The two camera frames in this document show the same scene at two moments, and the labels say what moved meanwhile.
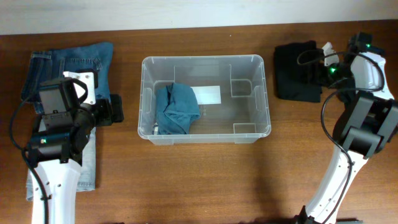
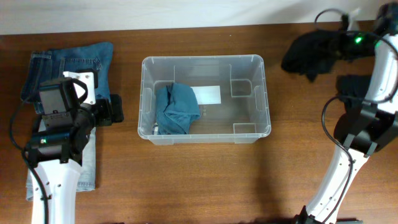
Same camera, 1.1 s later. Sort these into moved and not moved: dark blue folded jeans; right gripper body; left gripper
Moved: right gripper body
Not moved: left gripper; dark blue folded jeans
